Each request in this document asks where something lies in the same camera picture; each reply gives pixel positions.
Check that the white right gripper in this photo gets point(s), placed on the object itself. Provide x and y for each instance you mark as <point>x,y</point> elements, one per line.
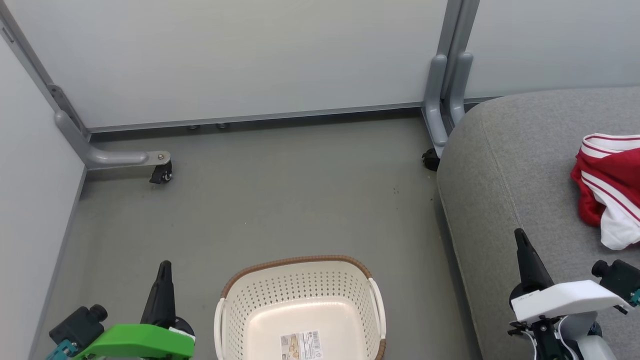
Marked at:
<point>570,300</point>

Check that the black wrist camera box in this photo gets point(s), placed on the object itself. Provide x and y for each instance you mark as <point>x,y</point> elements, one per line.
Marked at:
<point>622,280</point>
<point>75,327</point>

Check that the perforated pink laundry basket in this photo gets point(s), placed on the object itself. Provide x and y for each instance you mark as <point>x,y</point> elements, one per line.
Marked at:
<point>295,290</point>

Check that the white barcode label sticker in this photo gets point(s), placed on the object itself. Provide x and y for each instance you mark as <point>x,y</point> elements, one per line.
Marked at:
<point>301,346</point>

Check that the long grey partition leg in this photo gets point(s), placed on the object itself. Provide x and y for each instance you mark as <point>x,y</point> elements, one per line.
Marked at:
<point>110,159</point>

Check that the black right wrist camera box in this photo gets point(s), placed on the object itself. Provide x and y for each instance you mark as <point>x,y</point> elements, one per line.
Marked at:
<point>622,280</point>

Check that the grey fabric sofa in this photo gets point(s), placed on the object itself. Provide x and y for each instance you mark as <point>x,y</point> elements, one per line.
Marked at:
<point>525,175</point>

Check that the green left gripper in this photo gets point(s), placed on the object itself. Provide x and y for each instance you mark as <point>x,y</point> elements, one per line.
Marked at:
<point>140,342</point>

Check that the red basketball jersey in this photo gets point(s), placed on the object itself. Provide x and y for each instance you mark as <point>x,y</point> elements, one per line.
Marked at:
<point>620,170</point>

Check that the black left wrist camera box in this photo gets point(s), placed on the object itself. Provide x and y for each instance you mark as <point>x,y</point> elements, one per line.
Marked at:
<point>75,327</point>

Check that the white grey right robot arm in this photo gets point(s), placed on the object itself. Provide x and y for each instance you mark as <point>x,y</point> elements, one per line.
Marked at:
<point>595,347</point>

